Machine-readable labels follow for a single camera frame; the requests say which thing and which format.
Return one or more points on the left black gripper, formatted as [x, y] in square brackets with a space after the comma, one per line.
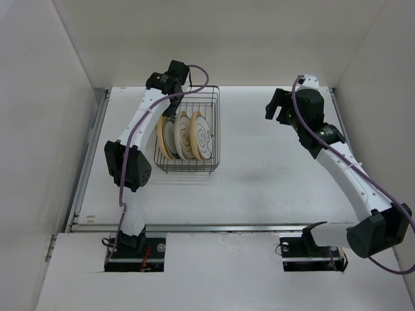
[171, 111]

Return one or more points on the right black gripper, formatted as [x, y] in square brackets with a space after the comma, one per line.
[282, 98]

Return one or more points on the white plate green lettered rim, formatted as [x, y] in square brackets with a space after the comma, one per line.
[169, 137]

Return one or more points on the yellow plate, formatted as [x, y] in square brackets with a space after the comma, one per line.
[161, 138]

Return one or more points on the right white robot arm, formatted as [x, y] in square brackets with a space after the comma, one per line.
[380, 224]

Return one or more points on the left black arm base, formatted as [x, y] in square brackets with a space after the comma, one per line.
[135, 253]

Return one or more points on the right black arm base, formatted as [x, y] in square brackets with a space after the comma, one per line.
[297, 256]

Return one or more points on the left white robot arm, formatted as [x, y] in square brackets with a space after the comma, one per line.
[125, 157]

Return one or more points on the yellow-backed white plate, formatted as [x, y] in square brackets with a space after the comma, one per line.
[201, 137]

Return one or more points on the grey wire dish rack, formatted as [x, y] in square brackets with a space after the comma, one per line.
[207, 101]

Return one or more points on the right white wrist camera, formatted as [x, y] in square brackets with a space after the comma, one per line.
[308, 81]

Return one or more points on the aluminium table rail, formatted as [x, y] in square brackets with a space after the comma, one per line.
[265, 178]

